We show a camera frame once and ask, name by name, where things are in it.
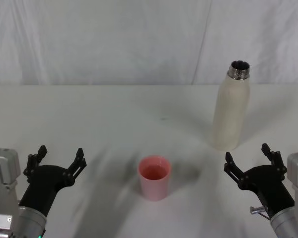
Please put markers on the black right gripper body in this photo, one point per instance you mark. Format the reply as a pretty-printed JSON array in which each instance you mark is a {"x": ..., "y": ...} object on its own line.
[{"x": 268, "y": 186}]

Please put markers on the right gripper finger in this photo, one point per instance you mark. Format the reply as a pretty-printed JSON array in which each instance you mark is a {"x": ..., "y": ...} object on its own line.
[
  {"x": 234, "y": 171},
  {"x": 276, "y": 160}
]

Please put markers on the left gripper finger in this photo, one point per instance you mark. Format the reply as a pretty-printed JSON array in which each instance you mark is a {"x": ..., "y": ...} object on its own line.
[
  {"x": 75, "y": 168},
  {"x": 32, "y": 163}
]

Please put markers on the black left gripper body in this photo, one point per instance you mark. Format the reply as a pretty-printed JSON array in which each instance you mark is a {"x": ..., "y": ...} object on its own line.
[{"x": 43, "y": 183}]

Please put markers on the cream vacuum bottle steel neck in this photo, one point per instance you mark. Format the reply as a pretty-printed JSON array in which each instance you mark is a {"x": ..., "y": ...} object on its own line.
[{"x": 231, "y": 111}]

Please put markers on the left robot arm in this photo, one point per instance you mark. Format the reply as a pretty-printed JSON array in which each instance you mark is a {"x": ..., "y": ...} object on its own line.
[{"x": 5, "y": 188}]

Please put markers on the white table cloth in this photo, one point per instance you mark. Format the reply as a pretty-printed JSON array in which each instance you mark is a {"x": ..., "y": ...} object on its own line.
[{"x": 109, "y": 119}]

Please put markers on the pink cup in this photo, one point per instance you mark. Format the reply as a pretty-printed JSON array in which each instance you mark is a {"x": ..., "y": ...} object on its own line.
[{"x": 154, "y": 187}]

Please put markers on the white curtain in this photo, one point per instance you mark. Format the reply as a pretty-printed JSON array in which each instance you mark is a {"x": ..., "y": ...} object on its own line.
[{"x": 114, "y": 39}]

